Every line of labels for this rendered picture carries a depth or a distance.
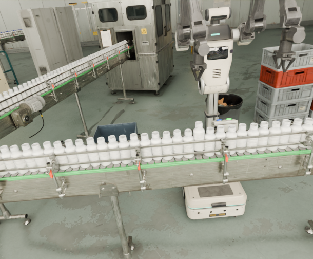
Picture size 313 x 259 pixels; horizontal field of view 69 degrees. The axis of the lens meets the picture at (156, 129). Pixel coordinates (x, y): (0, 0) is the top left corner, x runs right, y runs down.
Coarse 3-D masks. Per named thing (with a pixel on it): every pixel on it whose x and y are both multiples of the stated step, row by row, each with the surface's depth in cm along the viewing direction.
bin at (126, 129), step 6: (102, 126) 181; (108, 126) 181; (114, 126) 181; (120, 126) 181; (126, 126) 181; (132, 126) 182; (96, 132) 174; (102, 132) 183; (108, 132) 183; (114, 132) 184; (120, 132) 184; (126, 132) 184; (132, 132) 184; (96, 138) 172; (126, 138) 187
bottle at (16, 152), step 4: (12, 148) 118; (16, 148) 120; (12, 152) 119; (16, 152) 120; (20, 152) 121; (12, 156) 120; (16, 156) 120; (20, 156) 121; (16, 160) 121; (20, 160) 121; (24, 160) 123; (16, 164) 122; (20, 164) 122; (24, 164) 124; (20, 172) 125; (24, 172) 125
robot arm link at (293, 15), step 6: (282, 0) 109; (288, 0) 107; (294, 0) 107; (282, 6) 109; (288, 6) 107; (294, 6) 107; (282, 12) 109; (288, 12) 106; (294, 12) 106; (300, 12) 106; (288, 18) 106; (294, 18) 106; (300, 18) 107; (288, 24) 109
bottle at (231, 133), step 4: (228, 128) 120; (232, 128) 118; (228, 132) 120; (232, 132) 119; (228, 136) 120; (232, 136) 119; (236, 136) 119; (228, 140) 121; (232, 140) 120; (236, 140) 121; (228, 144) 122; (232, 144) 121; (228, 148) 123; (232, 148) 122; (232, 152) 124
